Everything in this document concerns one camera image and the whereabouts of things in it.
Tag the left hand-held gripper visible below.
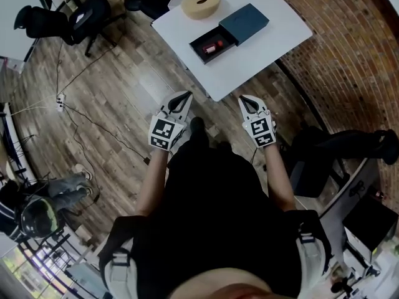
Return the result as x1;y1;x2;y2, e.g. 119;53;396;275
148;90;193;152

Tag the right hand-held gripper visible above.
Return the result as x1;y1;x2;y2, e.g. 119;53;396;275
238;94;278;149

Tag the small red bottle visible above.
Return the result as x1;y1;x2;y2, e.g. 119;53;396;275
201;40;224;55

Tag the dark blue sliding box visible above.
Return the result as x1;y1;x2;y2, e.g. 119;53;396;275
189;2;271;65

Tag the person's right forearm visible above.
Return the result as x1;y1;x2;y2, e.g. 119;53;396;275
263;143;297;213

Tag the person's left forearm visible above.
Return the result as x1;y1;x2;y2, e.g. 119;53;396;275
136;147;171;217

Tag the black storage box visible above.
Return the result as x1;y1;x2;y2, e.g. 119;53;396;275
289;159;332;199

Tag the person's black shoe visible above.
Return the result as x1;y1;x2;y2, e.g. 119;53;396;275
190;116;206;135

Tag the beige tape roll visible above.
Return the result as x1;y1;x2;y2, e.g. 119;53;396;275
181;0;222;21

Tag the black office chair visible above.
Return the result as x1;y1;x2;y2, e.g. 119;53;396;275
13;0;126;58
124;0;188;20

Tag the person's black clothing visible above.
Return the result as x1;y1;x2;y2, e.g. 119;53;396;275
99;116;332;299

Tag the black monitor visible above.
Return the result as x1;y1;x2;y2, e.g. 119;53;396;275
342;194;399;252

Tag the white desk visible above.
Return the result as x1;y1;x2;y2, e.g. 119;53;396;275
0;0;43;62

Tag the black floor cable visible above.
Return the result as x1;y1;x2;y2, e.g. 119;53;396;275
60;102;151;165

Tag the white harness strap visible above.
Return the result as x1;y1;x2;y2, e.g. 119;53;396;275
99;247;138;299
295;231;329;294

